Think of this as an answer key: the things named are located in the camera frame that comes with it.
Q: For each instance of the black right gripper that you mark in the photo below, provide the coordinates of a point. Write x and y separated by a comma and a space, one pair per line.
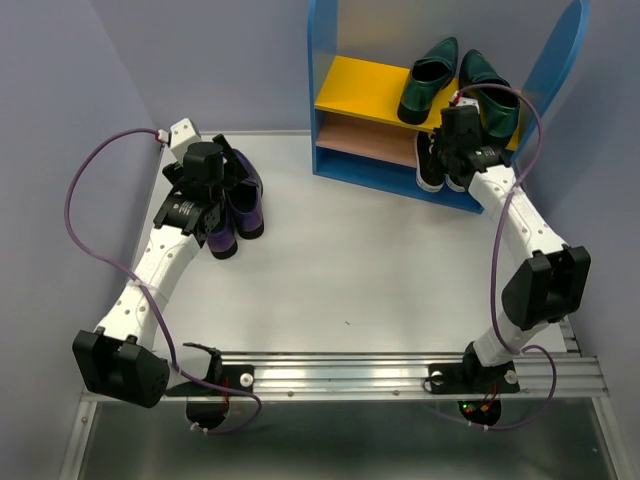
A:
439, 135

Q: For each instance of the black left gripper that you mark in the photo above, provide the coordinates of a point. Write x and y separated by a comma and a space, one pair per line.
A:
233, 169

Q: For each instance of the black sneaker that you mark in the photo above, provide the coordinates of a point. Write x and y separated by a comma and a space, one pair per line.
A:
430, 175
454, 184

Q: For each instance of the purple loafer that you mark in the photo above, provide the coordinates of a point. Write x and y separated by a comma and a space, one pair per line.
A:
245, 202
221, 241

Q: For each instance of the green loafer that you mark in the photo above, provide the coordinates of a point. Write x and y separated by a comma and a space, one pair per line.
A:
499, 108
428, 75

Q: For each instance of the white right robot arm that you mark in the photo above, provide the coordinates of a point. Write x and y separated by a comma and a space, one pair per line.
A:
550, 278

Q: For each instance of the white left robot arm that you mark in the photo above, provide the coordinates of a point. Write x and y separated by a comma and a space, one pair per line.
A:
116, 358

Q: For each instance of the blue and yellow shoe shelf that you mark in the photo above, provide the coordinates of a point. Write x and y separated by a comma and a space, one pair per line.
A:
356, 135

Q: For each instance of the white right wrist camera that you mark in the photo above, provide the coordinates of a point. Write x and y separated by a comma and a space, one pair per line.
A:
464, 101

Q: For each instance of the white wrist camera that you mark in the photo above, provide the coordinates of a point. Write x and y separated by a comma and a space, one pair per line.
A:
183, 134
464, 101

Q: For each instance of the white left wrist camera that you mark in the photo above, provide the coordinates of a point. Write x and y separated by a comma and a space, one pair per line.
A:
183, 134

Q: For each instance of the aluminium mounting rail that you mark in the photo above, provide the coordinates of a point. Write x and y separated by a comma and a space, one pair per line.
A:
405, 377

